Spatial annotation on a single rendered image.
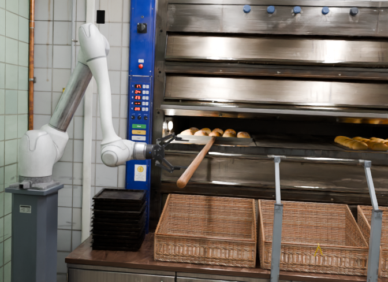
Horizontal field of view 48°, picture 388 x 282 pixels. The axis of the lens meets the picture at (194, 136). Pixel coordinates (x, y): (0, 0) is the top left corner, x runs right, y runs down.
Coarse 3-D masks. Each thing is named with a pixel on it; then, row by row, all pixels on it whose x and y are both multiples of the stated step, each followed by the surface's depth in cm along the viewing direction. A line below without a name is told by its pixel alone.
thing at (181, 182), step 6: (210, 144) 254; (204, 150) 220; (198, 156) 195; (204, 156) 212; (192, 162) 175; (198, 162) 180; (192, 168) 162; (186, 174) 147; (192, 174) 157; (180, 180) 137; (186, 180) 141; (180, 186) 137
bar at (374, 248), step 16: (272, 160) 238; (288, 160) 236; (304, 160) 235; (320, 160) 234; (336, 160) 234; (352, 160) 233; (368, 160) 233; (368, 176) 228; (272, 256) 218; (368, 256) 217; (272, 272) 219; (368, 272) 216
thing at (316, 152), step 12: (168, 144) 280; (180, 144) 279; (192, 144) 278; (204, 144) 278; (216, 144) 279; (324, 156) 271; (336, 156) 270; (348, 156) 270; (360, 156) 269; (372, 156) 268; (384, 156) 267
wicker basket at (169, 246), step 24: (168, 216) 276; (192, 216) 275; (216, 216) 274; (240, 216) 272; (168, 240) 233; (192, 240) 232; (216, 240) 231; (240, 240) 229; (216, 264) 231; (240, 264) 231
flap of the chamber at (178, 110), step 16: (176, 112) 273; (192, 112) 270; (208, 112) 267; (224, 112) 264; (240, 112) 261; (256, 112) 258; (272, 112) 258; (288, 112) 257; (304, 112) 256; (320, 112) 255; (336, 112) 254
